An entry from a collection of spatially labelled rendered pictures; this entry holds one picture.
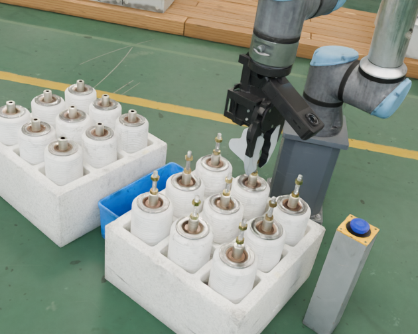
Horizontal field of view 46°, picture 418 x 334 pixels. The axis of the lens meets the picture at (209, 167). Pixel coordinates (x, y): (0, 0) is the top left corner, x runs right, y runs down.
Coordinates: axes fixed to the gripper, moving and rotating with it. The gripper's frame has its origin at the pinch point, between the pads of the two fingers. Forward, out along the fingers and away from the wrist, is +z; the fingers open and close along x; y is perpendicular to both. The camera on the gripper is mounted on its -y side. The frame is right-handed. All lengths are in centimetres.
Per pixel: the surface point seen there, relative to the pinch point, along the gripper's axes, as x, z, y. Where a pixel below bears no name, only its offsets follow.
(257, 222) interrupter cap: -10.4, 21.9, 3.0
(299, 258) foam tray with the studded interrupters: -16.7, 30.2, -6.9
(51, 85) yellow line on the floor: -42, 47, 128
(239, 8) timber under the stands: -186, 40, 139
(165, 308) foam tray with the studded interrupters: 9.3, 41.5, 10.5
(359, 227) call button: -17.8, 14.3, -16.8
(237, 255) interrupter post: 1.8, 21.1, -0.8
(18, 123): 5, 23, 73
